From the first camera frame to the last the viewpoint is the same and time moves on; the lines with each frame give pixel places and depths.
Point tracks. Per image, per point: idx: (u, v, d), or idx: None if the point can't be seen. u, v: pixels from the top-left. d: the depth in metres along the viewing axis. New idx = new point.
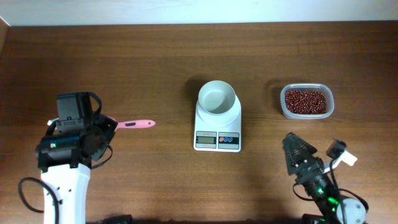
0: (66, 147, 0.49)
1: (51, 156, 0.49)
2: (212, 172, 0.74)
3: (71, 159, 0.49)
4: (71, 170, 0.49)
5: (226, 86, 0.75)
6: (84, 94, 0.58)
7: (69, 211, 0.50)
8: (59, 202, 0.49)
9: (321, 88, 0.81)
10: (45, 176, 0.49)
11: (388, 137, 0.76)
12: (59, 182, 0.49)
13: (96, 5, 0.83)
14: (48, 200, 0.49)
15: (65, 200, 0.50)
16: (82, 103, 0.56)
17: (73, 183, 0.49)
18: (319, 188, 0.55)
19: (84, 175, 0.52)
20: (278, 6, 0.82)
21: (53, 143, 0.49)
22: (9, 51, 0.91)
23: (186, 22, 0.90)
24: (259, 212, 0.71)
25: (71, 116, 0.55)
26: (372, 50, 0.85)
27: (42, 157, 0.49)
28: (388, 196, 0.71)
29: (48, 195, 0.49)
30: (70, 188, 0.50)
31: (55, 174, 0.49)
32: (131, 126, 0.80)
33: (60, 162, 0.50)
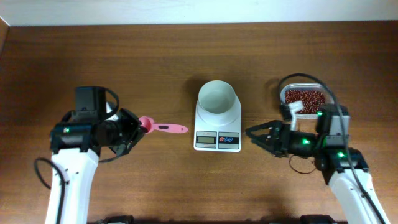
0: (79, 134, 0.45)
1: (63, 140, 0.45)
2: (212, 171, 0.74)
3: (82, 143, 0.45)
4: (82, 155, 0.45)
5: (226, 86, 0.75)
6: (102, 89, 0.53)
7: (73, 198, 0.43)
8: (66, 183, 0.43)
9: (321, 88, 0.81)
10: (56, 157, 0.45)
11: (388, 137, 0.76)
12: (69, 163, 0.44)
13: (96, 5, 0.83)
14: (55, 181, 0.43)
15: (72, 183, 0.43)
16: (99, 98, 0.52)
17: (81, 165, 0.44)
18: (305, 139, 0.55)
19: (94, 161, 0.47)
20: (278, 7, 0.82)
21: (66, 128, 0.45)
22: (9, 51, 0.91)
23: (186, 22, 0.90)
24: (259, 212, 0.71)
25: (87, 108, 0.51)
26: (372, 51, 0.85)
27: (55, 141, 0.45)
28: (388, 196, 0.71)
29: (55, 175, 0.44)
30: (78, 171, 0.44)
31: (66, 155, 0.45)
32: (164, 129, 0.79)
33: (71, 145, 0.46)
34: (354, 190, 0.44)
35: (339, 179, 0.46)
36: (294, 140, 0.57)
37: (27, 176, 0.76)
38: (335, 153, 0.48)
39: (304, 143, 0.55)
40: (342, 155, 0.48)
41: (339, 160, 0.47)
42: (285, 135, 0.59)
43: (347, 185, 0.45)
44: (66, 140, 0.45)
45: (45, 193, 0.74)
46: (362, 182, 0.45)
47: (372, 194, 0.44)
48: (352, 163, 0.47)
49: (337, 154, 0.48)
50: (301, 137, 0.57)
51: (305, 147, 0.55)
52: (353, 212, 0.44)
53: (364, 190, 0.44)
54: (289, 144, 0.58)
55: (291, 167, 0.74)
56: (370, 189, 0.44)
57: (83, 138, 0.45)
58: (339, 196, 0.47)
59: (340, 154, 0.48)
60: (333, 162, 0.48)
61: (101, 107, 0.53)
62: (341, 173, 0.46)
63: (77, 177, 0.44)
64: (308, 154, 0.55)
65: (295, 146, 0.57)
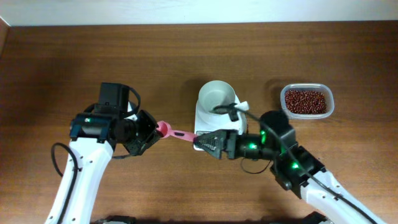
0: (99, 126, 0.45)
1: (82, 130, 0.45)
2: (212, 172, 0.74)
3: (100, 134, 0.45)
4: (99, 145, 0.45)
5: (226, 86, 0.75)
6: (125, 88, 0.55)
7: (83, 187, 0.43)
8: (78, 170, 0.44)
9: (321, 88, 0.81)
10: (74, 144, 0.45)
11: (387, 137, 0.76)
12: (83, 150, 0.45)
13: (96, 5, 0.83)
14: (68, 167, 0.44)
15: (84, 170, 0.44)
16: (122, 96, 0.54)
17: (96, 155, 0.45)
18: (252, 143, 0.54)
19: (109, 155, 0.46)
20: (278, 6, 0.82)
21: (87, 118, 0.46)
22: (9, 51, 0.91)
23: (186, 22, 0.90)
24: (259, 212, 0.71)
25: (109, 103, 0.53)
26: (372, 50, 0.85)
27: (74, 130, 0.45)
28: (388, 196, 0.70)
29: (69, 162, 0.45)
30: (92, 160, 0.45)
31: (83, 144, 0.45)
32: (180, 135, 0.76)
33: (87, 136, 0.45)
34: (326, 195, 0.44)
35: (307, 193, 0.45)
36: (239, 145, 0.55)
37: (27, 176, 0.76)
38: (290, 168, 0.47)
39: (251, 147, 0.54)
40: (296, 167, 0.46)
41: (296, 175, 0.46)
42: (231, 144, 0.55)
43: (318, 195, 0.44)
44: (86, 130, 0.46)
45: (45, 193, 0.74)
46: (328, 183, 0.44)
47: (342, 191, 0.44)
48: (308, 169, 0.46)
49: (291, 168, 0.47)
50: (245, 141, 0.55)
51: (254, 150, 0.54)
52: (334, 218, 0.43)
53: (334, 191, 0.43)
54: (237, 150, 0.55)
55: (242, 168, 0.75)
56: (338, 186, 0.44)
57: (102, 130, 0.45)
58: (315, 206, 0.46)
59: (295, 165, 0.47)
60: (293, 179, 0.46)
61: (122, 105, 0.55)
62: (306, 186, 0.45)
63: (91, 165, 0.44)
64: (258, 156, 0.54)
65: (242, 150, 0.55)
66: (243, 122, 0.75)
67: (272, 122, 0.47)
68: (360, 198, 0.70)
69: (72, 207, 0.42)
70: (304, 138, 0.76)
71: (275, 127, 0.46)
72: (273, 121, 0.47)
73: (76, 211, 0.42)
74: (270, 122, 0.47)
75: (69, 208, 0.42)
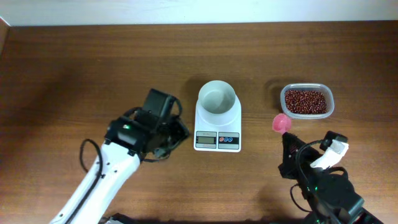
0: (134, 137, 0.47)
1: (117, 136, 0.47)
2: (212, 172, 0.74)
3: (133, 146, 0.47)
4: (129, 157, 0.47)
5: (226, 86, 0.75)
6: (173, 99, 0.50)
7: (99, 195, 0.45)
8: (101, 176, 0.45)
9: (321, 88, 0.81)
10: (106, 147, 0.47)
11: (387, 137, 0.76)
12: (111, 157, 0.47)
13: (96, 5, 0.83)
14: (94, 168, 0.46)
15: (106, 178, 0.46)
16: (168, 106, 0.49)
17: (123, 165, 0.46)
18: None
19: (134, 166, 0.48)
20: (278, 6, 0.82)
21: (125, 125, 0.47)
22: (9, 51, 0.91)
23: (187, 22, 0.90)
24: (259, 212, 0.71)
25: (152, 112, 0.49)
26: (372, 50, 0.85)
27: (112, 133, 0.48)
28: (388, 196, 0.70)
29: (96, 163, 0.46)
30: (117, 170, 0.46)
31: (114, 150, 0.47)
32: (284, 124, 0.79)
33: (119, 144, 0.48)
34: None
35: None
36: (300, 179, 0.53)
37: (27, 176, 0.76)
38: None
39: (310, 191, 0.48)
40: None
41: None
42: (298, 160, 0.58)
43: None
44: (121, 137, 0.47)
45: (45, 193, 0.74)
46: None
47: None
48: None
49: None
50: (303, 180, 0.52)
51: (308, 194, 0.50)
52: None
53: None
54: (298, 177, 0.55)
55: (231, 170, 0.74)
56: None
57: (135, 142, 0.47)
58: None
59: None
60: None
61: (166, 116, 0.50)
62: None
63: (114, 175, 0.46)
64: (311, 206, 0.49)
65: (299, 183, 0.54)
66: (336, 143, 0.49)
67: (332, 191, 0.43)
68: None
69: (85, 210, 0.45)
70: (303, 138, 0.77)
71: (342, 193, 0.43)
72: (333, 189, 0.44)
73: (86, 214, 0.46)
74: (328, 190, 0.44)
75: (83, 210, 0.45)
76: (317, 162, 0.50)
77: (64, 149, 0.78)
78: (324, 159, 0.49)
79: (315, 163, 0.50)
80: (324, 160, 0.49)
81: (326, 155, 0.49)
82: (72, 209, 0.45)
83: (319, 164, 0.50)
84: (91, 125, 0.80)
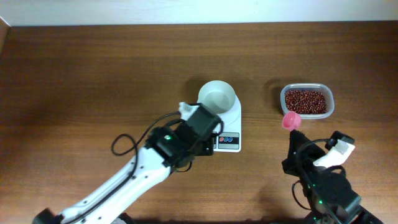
0: (171, 150, 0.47)
1: (157, 144, 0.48)
2: (212, 172, 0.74)
3: (169, 158, 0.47)
4: (162, 167, 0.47)
5: (225, 86, 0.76)
6: (217, 121, 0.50)
7: (123, 195, 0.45)
8: (132, 177, 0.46)
9: (321, 88, 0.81)
10: (144, 151, 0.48)
11: (387, 137, 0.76)
12: (146, 162, 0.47)
13: (96, 5, 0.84)
14: (127, 167, 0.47)
15: (137, 180, 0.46)
16: (211, 127, 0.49)
17: (154, 173, 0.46)
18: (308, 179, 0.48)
19: (161, 178, 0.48)
20: (277, 6, 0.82)
21: (167, 135, 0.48)
22: (9, 51, 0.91)
23: (186, 23, 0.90)
24: (259, 212, 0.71)
25: (195, 129, 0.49)
26: (372, 50, 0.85)
27: (152, 140, 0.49)
28: (388, 196, 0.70)
29: (131, 163, 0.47)
30: (147, 175, 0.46)
31: (149, 156, 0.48)
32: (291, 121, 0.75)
33: (158, 151, 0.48)
34: None
35: None
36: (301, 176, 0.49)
37: (27, 176, 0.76)
38: None
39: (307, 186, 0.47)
40: None
41: None
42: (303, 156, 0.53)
43: None
44: (160, 146, 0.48)
45: (45, 193, 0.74)
46: None
47: None
48: None
49: None
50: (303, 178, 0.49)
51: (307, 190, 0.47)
52: None
53: None
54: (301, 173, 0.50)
55: (231, 170, 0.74)
56: None
57: (172, 155, 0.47)
58: None
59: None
60: None
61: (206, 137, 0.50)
62: None
63: (143, 179, 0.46)
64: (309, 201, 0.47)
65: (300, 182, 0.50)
66: (341, 144, 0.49)
67: (329, 187, 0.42)
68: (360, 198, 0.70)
69: (106, 206, 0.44)
70: None
71: (339, 193, 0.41)
72: (330, 185, 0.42)
73: (104, 211, 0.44)
74: (324, 188, 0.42)
75: (104, 206, 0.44)
76: (319, 160, 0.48)
77: (64, 149, 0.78)
78: (327, 158, 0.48)
79: (318, 161, 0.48)
80: (327, 158, 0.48)
81: (330, 155, 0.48)
82: (96, 201, 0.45)
83: (321, 163, 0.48)
84: (91, 125, 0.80)
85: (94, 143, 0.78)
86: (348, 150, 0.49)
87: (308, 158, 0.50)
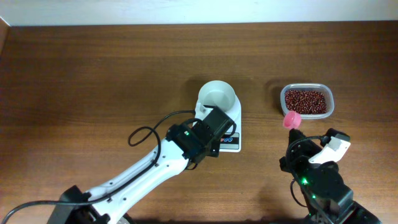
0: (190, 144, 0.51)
1: (177, 138, 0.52)
2: (212, 172, 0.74)
3: (188, 152, 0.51)
4: (182, 158, 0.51)
5: (226, 86, 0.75)
6: (231, 122, 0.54)
7: (145, 180, 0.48)
8: (155, 163, 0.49)
9: (321, 88, 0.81)
10: (166, 143, 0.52)
11: (387, 137, 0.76)
12: (168, 152, 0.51)
13: (96, 5, 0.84)
14: (150, 155, 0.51)
15: (159, 167, 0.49)
16: (224, 126, 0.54)
17: (175, 163, 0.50)
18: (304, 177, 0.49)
19: (178, 170, 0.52)
20: (277, 6, 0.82)
21: (186, 131, 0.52)
22: (9, 51, 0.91)
23: (187, 22, 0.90)
24: (259, 212, 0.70)
25: (210, 128, 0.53)
26: (372, 50, 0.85)
27: (173, 134, 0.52)
28: (388, 196, 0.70)
29: (153, 153, 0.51)
30: (168, 165, 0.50)
31: (170, 147, 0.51)
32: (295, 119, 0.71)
33: (178, 144, 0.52)
34: None
35: None
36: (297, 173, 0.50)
37: (27, 176, 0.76)
38: None
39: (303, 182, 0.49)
40: None
41: None
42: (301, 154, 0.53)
43: None
44: (180, 140, 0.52)
45: (45, 193, 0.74)
46: None
47: None
48: None
49: None
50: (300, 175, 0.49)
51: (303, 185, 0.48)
52: None
53: None
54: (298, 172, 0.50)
55: (231, 170, 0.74)
56: None
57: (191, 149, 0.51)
58: None
59: None
60: None
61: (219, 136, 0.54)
62: None
63: (165, 168, 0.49)
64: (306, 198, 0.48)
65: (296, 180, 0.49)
66: (334, 140, 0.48)
67: (321, 182, 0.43)
68: (360, 198, 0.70)
69: (130, 187, 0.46)
70: None
71: (331, 186, 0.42)
72: (323, 180, 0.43)
73: (128, 193, 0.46)
74: (317, 183, 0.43)
75: (129, 186, 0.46)
76: (314, 157, 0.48)
77: (64, 148, 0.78)
78: (322, 155, 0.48)
79: (313, 158, 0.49)
80: (322, 155, 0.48)
81: (324, 152, 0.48)
82: (123, 181, 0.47)
83: (316, 160, 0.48)
84: (90, 125, 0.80)
85: (94, 143, 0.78)
86: (343, 145, 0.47)
87: (305, 155, 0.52)
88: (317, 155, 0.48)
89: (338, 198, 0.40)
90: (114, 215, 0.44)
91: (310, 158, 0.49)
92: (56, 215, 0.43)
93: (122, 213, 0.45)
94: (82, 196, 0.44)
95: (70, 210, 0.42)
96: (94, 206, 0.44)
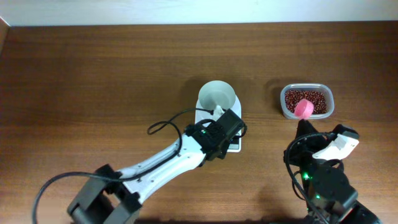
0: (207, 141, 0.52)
1: (194, 134, 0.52)
2: (212, 172, 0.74)
3: (206, 148, 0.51)
4: (200, 153, 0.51)
5: (226, 86, 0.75)
6: (242, 124, 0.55)
7: (169, 167, 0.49)
8: (178, 154, 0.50)
9: (321, 88, 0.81)
10: (185, 137, 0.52)
11: (387, 137, 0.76)
12: (189, 145, 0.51)
13: (96, 5, 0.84)
14: (171, 147, 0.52)
15: (181, 157, 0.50)
16: (236, 127, 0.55)
17: (194, 157, 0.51)
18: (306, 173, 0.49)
19: (194, 165, 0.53)
20: (277, 6, 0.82)
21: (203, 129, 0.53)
22: (9, 51, 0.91)
23: (186, 23, 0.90)
24: (259, 212, 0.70)
25: (223, 127, 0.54)
26: (372, 50, 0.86)
27: (191, 130, 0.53)
28: (388, 196, 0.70)
29: (175, 144, 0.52)
30: (189, 157, 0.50)
31: (189, 142, 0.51)
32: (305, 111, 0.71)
33: (197, 140, 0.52)
34: None
35: None
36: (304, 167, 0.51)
37: (27, 176, 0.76)
38: None
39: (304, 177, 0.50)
40: None
41: None
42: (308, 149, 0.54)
43: None
44: (197, 137, 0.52)
45: (45, 193, 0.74)
46: None
47: None
48: None
49: None
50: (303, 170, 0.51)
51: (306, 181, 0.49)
52: None
53: None
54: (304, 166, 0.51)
55: (231, 170, 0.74)
56: None
57: (209, 145, 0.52)
58: None
59: None
60: None
61: (231, 135, 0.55)
62: None
63: (186, 158, 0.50)
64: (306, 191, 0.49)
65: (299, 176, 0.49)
66: (341, 138, 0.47)
67: (326, 183, 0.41)
68: (360, 198, 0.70)
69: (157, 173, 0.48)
70: None
71: (336, 186, 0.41)
72: (328, 180, 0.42)
73: (155, 177, 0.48)
74: (322, 183, 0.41)
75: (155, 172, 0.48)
76: (319, 154, 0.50)
77: (64, 148, 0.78)
78: (326, 152, 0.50)
79: (316, 154, 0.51)
80: (326, 152, 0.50)
81: (328, 149, 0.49)
82: (151, 165, 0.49)
83: (321, 156, 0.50)
84: (91, 125, 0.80)
85: (94, 143, 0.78)
86: (350, 143, 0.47)
87: (308, 150, 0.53)
88: (322, 152, 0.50)
89: (343, 200, 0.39)
90: (143, 195, 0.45)
91: (313, 153, 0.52)
92: (87, 191, 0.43)
93: (148, 195, 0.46)
94: (115, 173, 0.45)
95: (104, 186, 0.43)
96: (125, 185, 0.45)
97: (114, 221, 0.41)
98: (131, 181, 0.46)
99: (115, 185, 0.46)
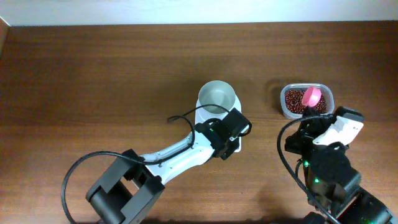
0: (214, 137, 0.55)
1: (204, 130, 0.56)
2: (212, 172, 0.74)
3: (214, 144, 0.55)
4: (209, 147, 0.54)
5: (226, 86, 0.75)
6: (246, 123, 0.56)
7: (184, 157, 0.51)
8: (191, 145, 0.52)
9: (321, 88, 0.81)
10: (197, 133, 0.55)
11: (387, 137, 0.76)
12: (201, 139, 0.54)
13: (96, 5, 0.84)
14: (186, 140, 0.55)
15: (194, 149, 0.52)
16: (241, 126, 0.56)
17: (206, 150, 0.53)
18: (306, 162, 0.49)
19: (203, 160, 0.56)
20: (277, 6, 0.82)
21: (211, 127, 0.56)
22: (9, 51, 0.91)
23: (186, 23, 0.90)
24: (259, 212, 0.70)
25: (228, 128, 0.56)
26: (372, 50, 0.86)
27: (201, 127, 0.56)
28: (388, 196, 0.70)
29: (188, 138, 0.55)
30: (202, 150, 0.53)
31: (200, 137, 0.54)
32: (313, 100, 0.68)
33: (206, 135, 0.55)
34: None
35: None
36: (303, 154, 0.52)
37: (27, 176, 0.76)
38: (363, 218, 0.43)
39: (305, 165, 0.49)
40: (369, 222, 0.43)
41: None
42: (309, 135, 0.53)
43: None
44: (206, 133, 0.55)
45: (45, 193, 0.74)
46: None
47: None
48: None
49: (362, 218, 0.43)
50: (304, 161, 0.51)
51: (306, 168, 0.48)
52: None
53: None
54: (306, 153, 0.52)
55: (231, 170, 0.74)
56: None
57: (216, 142, 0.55)
58: None
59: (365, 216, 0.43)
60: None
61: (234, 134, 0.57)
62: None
63: (199, 151, 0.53)
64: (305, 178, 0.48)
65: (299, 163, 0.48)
66: (340, 121, 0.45)
67: (326, 165, 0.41)
68: None
69: (173, 161, 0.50)
70: None
71: (336, 170, 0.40)
72: (328, 163, 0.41)
73: (173, 165, 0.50)
74: (321, 165, 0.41)
75: (173, 160, 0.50)
76: (319, 139, 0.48)
77: (64, 148, 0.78)
78: (326, 135, 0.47)
79: (318, 140, 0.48)
80: (326, 137, 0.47)
81: (328, 132, 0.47)
82: (168, 154, 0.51)
83: (321, 140, 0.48)
84: (91, 125, 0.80)
85: (94, 143, 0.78)
86: (351, 125, 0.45)
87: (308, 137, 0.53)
88: (323, 135, 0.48)
89: (344, 183, 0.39)
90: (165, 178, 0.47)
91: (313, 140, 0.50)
92: (109, 175, 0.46)
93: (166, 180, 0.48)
94: (138, 157, 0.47)
95: (125, 171, 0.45)
96: (147, 168, 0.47)
97: (137, 203, 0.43)
98: (153, 165, 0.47)
99: (135, 171, 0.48)
